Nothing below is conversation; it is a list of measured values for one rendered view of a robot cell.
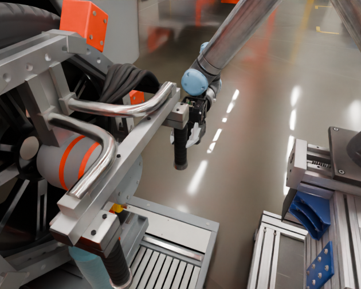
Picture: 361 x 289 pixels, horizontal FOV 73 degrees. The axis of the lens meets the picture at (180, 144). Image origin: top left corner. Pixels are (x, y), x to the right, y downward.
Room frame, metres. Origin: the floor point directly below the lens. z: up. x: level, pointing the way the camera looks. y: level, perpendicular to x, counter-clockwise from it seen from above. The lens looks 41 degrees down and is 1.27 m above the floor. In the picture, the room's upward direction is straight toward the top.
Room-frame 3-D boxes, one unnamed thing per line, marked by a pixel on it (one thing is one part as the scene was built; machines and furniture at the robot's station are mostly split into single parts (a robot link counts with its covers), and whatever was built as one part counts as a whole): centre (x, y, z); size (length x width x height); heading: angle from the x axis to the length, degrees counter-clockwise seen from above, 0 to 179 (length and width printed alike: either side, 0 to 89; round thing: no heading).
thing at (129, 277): (0.19, 0.12, 0.83); 0.04 x 0.04 x 0.16
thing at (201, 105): (0.64, -0.05, 0.86); 0.12 x 0.08 x 0.09; 160
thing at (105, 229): (0.20, 0.14, 0.93); 0.09 x 0.05 x 0.05; 70
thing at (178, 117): (0.52, 0.03, 0.93); 0.09 x 0.05 x 0.05; 70
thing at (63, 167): (0.41, 0.21, 0.85); 0.21 x 0.14 x 0.14; 70
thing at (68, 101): (0.48, 0.13, 1.03); 0.19 x 0.18 x 0.11; 70
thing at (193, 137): (0.54, -0.04, 0.85); 0.09 x 0.03 x 0.06; 169
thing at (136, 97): (0.73, 0.18, 0.85); 0.09 x 0.08 x 0.07; 160
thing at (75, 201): (0.30, 0.20, 1.03); 0.19 x 0.18 x 0.11; 70
